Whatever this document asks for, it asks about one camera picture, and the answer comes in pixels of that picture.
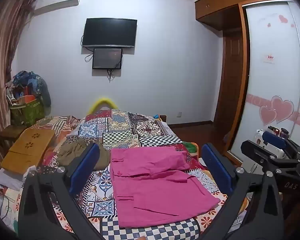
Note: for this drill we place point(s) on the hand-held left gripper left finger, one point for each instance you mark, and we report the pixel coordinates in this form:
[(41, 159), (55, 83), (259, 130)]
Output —
[(83, 170)]

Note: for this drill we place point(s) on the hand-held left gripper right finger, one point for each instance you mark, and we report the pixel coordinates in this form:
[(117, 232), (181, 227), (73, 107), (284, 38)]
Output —
[(217, 171)]

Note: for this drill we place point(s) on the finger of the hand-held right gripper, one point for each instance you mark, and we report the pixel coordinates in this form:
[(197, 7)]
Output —
[(256, 151), (273, 138)]

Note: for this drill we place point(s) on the pink pants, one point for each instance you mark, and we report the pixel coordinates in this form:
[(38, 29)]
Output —
[(152, 192)]

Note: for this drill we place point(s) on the dark jar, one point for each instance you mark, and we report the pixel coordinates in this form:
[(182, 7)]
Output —
[(284, 132), (273, 130)]

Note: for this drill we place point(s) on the white suitcase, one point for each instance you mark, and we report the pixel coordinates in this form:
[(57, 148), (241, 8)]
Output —
[(259, 137)]

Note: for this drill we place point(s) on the olive green garment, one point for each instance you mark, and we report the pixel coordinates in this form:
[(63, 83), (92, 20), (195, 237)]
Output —
[(71, 150)]

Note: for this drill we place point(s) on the floral bed sheet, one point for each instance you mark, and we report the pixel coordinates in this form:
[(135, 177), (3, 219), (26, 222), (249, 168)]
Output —
[(211, 221)]

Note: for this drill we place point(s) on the striped quilt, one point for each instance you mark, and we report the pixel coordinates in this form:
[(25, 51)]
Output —
[(57, 123)]

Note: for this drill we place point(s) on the patchwork print blanket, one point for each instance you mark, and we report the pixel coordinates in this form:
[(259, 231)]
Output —
[(120, 130)]

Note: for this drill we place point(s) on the wooden lap table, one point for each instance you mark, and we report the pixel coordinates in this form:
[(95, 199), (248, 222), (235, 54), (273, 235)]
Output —
[(27, 150)]

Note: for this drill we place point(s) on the yellow curved pillow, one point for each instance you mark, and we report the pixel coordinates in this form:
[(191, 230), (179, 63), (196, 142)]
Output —
[(102, 103)]

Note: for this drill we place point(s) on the white folded cloth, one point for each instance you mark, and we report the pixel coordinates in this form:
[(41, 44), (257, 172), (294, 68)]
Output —
[(10, 177)]

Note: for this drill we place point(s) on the wooden bed footboard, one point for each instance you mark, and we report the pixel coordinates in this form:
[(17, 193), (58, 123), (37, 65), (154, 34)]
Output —
[(163, 118)]

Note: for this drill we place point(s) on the red white sticker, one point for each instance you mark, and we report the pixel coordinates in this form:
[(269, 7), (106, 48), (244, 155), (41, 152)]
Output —
[(269, 58)]

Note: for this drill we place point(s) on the green bag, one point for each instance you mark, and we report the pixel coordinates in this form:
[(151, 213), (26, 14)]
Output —
[(27, 112)]

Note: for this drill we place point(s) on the wooden stool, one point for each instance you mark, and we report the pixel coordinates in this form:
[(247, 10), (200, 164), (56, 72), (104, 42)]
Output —
[(12, 131)]

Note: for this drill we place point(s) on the small blue object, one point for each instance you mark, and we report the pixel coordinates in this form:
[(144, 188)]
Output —
[(156, 116)]

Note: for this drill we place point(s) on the orange box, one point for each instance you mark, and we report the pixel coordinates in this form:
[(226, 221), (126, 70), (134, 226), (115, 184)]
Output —
[(28, 95)]

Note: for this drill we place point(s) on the pile of clothes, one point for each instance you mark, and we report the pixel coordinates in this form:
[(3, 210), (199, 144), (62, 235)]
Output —
[(30, 80)]

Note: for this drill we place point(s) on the small black monitor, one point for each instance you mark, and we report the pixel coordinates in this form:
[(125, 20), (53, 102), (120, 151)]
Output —
[(107, 58)]

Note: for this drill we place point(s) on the striped brown curtain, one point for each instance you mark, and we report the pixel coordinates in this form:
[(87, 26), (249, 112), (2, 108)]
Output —
[(5, 55)]

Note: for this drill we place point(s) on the wooden wardrobe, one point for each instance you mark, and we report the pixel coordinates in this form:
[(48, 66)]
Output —
[(222, 2)]

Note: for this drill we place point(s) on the white wall outlet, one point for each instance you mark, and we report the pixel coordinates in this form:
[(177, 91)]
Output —
[(179, 114)]

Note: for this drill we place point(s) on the black wall television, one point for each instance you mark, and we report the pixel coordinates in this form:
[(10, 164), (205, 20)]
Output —
[(109, 32)]

